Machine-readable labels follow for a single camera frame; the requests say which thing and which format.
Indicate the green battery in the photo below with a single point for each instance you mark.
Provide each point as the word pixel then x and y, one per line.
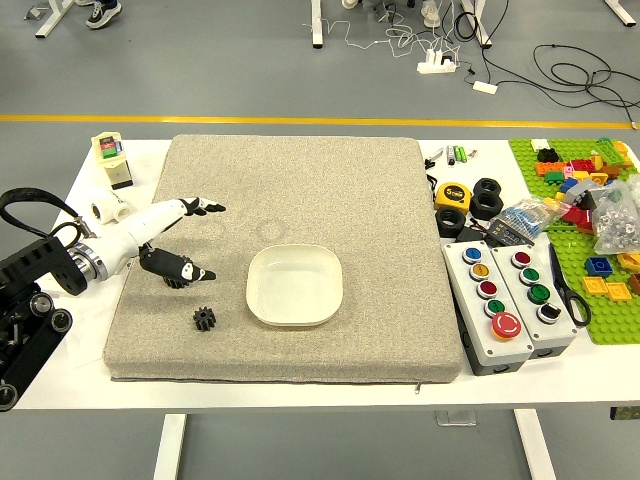
pixel 464 154
pixel 457 153

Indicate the white brick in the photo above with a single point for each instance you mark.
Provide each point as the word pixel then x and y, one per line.
pixel 540 144

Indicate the grey-brown cushion mat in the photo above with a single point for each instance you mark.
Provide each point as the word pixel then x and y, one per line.
pixel 310 190

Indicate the white pipe fitting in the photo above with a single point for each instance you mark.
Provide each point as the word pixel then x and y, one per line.
pixel 107 207

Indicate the long green brick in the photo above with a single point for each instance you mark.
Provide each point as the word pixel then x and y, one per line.
pixel 611 151

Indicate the black brick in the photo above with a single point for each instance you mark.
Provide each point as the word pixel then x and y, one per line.
pixel 547 155

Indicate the white power strip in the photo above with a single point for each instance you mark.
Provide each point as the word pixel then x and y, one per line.
pixel 436 65

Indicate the plastic bag of blue parts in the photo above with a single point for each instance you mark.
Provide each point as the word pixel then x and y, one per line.
pixel 525 217

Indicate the plastic bag of metal screws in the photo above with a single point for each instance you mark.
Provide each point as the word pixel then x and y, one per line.
pixel 615 225

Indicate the grey under-table bracket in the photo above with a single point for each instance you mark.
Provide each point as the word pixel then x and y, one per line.
pixel 455 418

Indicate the red brick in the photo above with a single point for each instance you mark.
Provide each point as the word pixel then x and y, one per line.
pixel 577 216

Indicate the green brick baseplate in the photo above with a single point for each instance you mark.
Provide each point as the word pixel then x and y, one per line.
pixel 575 250

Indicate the white black battery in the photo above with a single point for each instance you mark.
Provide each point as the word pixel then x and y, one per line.
pixel 450 155

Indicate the blue square brick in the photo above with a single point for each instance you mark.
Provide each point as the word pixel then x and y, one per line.
pixel 599 266

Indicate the yellow tape measure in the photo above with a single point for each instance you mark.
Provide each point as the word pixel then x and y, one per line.
pixel 452 196

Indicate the silver metal bracket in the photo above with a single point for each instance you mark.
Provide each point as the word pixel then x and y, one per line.
pixel 32 12

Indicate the beige switch box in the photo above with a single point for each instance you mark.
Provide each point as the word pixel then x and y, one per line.
pixel 111 157

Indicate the white power adapter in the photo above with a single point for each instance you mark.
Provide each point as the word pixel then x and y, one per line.
pixel 485 87

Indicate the white background table leg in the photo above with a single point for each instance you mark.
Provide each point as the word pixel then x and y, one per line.
pixel 480 25
pixel 52 17
pixel 622 11
pixel 317 25

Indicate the black scissors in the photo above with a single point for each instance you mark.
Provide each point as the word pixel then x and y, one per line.
pixel 567 295

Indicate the grey four-button control box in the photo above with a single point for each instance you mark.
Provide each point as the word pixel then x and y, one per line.
pixel 542 325

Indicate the grey five-button control box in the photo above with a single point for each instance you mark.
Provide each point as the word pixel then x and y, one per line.
pixel 492 330

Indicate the orange brick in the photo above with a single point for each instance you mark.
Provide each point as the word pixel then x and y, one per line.
pixel 550 167

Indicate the small black gear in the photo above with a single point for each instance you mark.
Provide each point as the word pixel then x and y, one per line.
pixel 206 320

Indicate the white square bowl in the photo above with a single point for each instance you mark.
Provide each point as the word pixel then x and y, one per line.
pixel 294 285

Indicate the black display module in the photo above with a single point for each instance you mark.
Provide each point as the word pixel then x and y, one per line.
pixel 510 235

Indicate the black flat pouch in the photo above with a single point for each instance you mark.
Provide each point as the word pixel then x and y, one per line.
pixel 472 235

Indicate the yellow flat brick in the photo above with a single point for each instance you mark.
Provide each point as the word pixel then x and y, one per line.
pixel 595 285
pixel 619 291

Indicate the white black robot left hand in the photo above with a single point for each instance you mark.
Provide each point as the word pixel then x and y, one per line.
pixel 145 227

